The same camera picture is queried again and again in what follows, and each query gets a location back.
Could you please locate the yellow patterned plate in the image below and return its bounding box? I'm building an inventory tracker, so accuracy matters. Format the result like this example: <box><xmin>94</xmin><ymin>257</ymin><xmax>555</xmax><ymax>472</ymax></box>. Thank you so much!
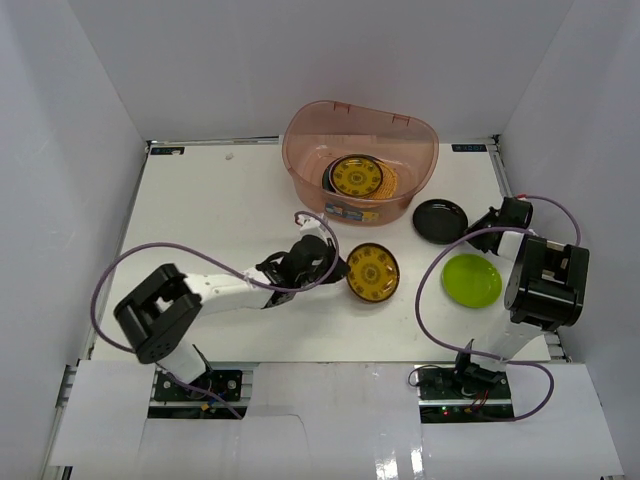
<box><xmin>328</xmin><ymin>154</ymin><xmax>384</xmax><ymax>198</ymax></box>
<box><xmin>346</xmin><ymin>242</ymin><xmax>400</xmax><ymax>304</ymax></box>

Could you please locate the black plate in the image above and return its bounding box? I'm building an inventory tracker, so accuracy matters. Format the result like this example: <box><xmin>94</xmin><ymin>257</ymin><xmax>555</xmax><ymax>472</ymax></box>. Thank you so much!
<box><xmin>412</xmin><ymin>199</ymin><xmax>469</xmax><ymax>245</ymax></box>

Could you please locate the lime green plate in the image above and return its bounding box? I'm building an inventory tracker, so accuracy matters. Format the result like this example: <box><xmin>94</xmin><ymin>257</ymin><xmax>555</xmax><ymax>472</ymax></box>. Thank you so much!
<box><xmin>441</xmin><ymin>254</ymin><xmax>502</xmax><ymax>309</ymax></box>

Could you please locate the blue-grey glazed plate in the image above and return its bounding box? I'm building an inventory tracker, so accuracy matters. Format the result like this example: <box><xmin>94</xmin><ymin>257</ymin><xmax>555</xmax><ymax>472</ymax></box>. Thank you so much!
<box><xmin>321</xmin><ymin>164</ymin><xmax>335</xmax><ymax>193</ymax></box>

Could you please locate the woven bamboo tray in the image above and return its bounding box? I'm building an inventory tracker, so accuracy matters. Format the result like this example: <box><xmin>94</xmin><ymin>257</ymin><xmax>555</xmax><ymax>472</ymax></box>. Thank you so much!
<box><xmin>374</xmin><ymin>161</ymin><xmax>398</xmax><ymax>199</ymax></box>

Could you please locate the pink translucent plastic bin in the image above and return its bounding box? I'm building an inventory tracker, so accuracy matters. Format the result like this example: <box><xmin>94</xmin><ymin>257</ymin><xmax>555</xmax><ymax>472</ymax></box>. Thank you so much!
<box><xmin>282</xmin><ymin>100</ymin><xmax>439</xmax><ymax>226</ymax></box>

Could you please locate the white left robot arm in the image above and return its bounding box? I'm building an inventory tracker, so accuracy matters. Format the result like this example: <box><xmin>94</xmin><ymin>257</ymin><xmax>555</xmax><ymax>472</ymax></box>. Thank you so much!
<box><xmin>114</xmin><ymin>235</ymin><xmax>350</xmax><ymax>399</ymax></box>

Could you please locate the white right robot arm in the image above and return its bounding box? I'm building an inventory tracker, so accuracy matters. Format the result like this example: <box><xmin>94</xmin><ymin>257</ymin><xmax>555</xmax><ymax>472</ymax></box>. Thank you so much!
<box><xmin>451</xmin><ymin>197</ymin><xmax>590</xmax><ymax>399</ymax></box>

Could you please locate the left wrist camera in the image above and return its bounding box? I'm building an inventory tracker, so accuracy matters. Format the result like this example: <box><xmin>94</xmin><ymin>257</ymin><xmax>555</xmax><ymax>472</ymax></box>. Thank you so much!
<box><xmin>296</xmin><ymin>216</ymin><xmax>327</xmax><ymax>240</ymax></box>

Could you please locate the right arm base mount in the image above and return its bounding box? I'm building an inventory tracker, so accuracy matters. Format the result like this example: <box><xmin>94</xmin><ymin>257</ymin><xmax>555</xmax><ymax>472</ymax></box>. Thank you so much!
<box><xmin>407</xmin><ymin>364</ymin><xmax>515</xmax><ymax>425</ymax></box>

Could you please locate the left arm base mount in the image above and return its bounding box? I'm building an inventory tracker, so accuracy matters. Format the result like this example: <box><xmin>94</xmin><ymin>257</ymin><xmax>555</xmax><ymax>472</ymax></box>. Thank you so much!
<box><xmin>147</xmin><ymin>369</ymin><xmax>251</xmax><ymax>420</ymax></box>

